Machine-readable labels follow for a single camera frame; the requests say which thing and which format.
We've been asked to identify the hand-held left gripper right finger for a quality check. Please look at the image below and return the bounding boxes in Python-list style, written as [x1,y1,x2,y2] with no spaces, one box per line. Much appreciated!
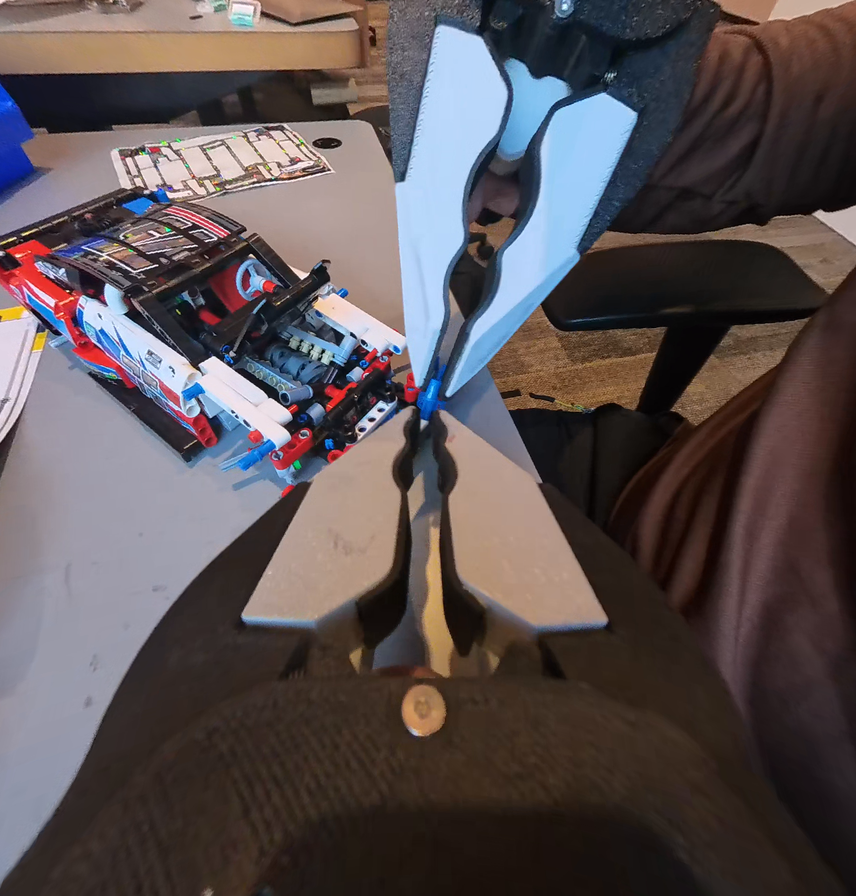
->
[431,409,610,656]

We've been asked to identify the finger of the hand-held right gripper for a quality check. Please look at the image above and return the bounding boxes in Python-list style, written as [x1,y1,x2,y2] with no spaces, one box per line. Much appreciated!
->
[445,89,640,398]
[396,24,514,391]

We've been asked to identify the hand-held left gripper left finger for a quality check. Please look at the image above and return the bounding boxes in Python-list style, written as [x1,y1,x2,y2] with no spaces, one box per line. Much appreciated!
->
[241,408,419,635]

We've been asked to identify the blue connector pin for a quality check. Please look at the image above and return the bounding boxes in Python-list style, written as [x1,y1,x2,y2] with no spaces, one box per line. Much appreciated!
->
[417,360,449,421]

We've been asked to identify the toy brick race car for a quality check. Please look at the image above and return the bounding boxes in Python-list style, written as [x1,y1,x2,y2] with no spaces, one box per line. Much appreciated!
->
[0,185,419,485]

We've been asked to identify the person's right forearm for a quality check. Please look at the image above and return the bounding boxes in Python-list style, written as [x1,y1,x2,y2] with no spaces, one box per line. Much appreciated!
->
[612,0,856,236]

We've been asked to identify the person's right hand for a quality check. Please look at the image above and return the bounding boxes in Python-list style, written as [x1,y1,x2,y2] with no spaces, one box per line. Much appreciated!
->
[468,155,535,226]

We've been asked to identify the person's black trousers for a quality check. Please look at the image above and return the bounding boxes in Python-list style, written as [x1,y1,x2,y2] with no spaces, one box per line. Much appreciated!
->
[510,405,689,534]

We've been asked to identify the flat brown cardboard sheet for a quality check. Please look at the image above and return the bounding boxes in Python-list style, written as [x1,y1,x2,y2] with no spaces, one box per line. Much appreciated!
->
[260,0,366,26]

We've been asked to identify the holographic sticker sheet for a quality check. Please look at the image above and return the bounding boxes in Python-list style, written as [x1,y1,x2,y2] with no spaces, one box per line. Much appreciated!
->
[111,124,334,196]

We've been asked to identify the person's brown hoodie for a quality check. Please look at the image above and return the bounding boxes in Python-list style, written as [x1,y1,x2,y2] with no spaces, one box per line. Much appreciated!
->
[608,266,856,896]

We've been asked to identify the grey background table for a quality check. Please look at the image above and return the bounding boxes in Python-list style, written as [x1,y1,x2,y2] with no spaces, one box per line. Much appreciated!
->
[0,0,370,76]

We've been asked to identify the open instruction booklet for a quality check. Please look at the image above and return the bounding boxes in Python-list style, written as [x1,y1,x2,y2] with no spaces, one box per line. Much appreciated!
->
[0,307,49,468]

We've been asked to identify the blue plastic bin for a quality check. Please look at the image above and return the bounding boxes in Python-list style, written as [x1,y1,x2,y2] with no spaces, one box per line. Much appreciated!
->
[0,59,36,205]

